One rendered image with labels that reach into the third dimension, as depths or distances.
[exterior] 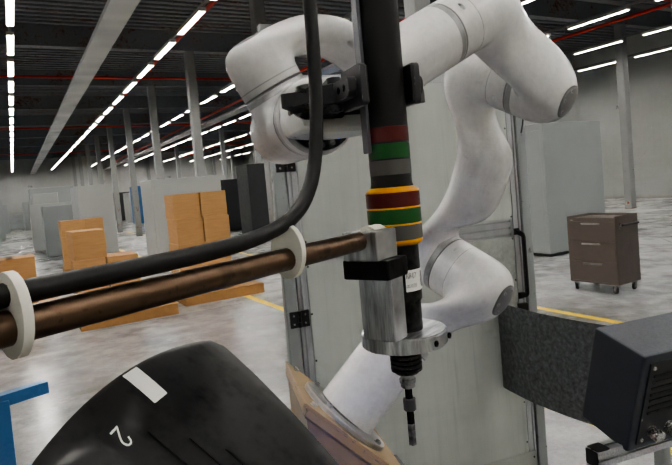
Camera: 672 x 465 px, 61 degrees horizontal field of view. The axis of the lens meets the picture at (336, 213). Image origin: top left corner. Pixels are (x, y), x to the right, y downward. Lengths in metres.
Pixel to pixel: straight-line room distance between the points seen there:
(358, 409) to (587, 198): 10.02
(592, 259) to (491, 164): 6.42
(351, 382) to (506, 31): 0.67
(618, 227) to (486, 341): 4.66
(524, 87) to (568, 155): 9.71
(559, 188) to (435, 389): 8.00
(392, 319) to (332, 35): 0.39
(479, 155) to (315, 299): 1.45
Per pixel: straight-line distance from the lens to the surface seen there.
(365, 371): 1.11
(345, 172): 2.37
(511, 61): 0.92
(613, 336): 1.14
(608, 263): 7.32
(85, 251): 7.86
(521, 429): 3.00
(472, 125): 1.03
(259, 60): 0.66
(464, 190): 1.05
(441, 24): 0.80
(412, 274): 0.46
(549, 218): 10.22
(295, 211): 0.36
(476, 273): 1.10
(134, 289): 0.28
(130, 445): 0.43
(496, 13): 0.86
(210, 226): 8.58
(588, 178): 11.02
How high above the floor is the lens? 1.56
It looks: 3 degrees down
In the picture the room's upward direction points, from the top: 5 degrees counter-clockwise
